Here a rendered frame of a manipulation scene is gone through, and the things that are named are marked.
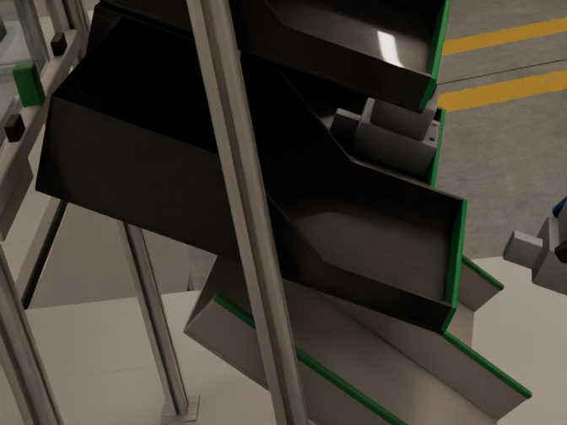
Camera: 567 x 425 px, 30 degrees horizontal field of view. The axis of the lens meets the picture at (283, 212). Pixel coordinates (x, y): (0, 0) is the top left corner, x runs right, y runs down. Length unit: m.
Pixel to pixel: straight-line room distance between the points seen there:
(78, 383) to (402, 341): 0.50
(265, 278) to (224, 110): 0.11
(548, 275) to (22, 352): 0.34
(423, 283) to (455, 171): 2.51
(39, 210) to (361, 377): 0.89
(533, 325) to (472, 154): 2.11
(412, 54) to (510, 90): 3.02
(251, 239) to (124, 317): 0.71
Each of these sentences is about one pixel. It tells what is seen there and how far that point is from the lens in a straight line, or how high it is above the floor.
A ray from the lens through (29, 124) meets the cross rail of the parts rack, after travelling 0.78.
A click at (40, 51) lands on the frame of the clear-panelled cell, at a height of 0.91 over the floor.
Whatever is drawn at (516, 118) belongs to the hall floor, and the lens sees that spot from 3.50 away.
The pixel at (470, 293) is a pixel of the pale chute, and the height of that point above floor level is 1.01.
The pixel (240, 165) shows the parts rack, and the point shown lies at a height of 1.33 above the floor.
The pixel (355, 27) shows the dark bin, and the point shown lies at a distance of 0.67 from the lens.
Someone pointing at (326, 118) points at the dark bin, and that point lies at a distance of 0.88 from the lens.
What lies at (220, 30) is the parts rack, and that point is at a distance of 0.57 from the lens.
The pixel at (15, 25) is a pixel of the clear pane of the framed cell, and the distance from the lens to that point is 2.00.
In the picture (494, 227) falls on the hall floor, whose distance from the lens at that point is 2.96.
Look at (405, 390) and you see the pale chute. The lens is 0.85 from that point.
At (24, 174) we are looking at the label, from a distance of 0.79.
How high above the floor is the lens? 1.62
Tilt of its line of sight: 31 degrees down
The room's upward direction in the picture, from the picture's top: 10 degrees counter-clockwise
